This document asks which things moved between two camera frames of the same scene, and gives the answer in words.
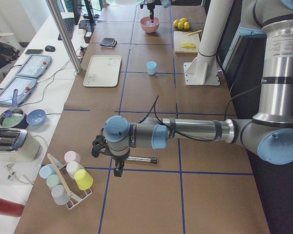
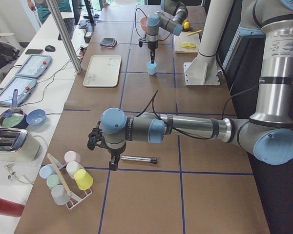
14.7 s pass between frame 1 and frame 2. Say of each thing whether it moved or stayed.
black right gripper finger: moved
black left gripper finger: moved
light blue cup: stayed
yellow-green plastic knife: stayed
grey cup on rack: stayed
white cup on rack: stayed
